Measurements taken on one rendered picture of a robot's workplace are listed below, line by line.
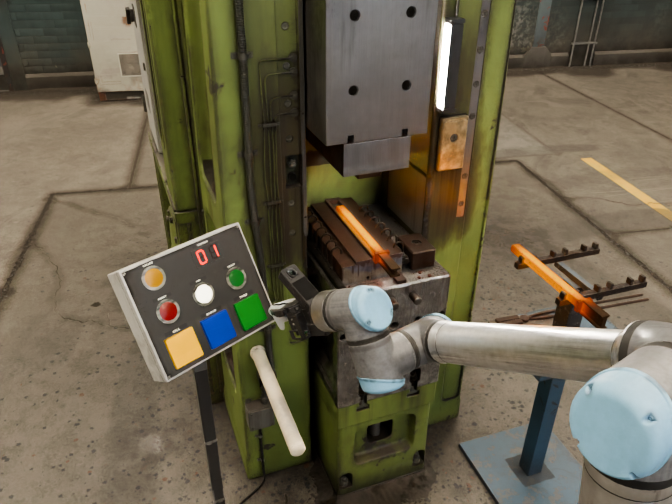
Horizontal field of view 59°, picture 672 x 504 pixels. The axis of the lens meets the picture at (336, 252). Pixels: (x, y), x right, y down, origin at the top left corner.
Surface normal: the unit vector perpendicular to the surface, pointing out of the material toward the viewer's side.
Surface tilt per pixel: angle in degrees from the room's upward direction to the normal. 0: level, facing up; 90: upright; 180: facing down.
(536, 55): 90
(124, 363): 0
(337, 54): 90
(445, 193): 90
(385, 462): 89
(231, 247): 60
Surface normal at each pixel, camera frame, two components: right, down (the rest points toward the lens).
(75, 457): 0.00, -0.86
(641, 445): -0.82, 0.17
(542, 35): 0.19, 0.50
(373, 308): 0.59, -0.21
